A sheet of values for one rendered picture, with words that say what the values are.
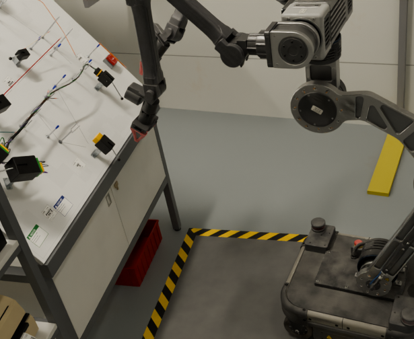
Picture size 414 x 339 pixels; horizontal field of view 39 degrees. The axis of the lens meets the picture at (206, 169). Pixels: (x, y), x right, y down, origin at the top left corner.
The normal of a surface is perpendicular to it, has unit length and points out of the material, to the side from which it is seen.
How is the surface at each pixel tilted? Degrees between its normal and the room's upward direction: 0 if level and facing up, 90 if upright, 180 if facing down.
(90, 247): 90
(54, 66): 52
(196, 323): 0
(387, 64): 90
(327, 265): 0
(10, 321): 72
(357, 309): 0
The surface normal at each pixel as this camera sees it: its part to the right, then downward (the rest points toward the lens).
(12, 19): 0.66, -0.48
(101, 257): 0.95, 0.03
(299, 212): -0.16, -0.81
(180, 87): -0.41, 0.57
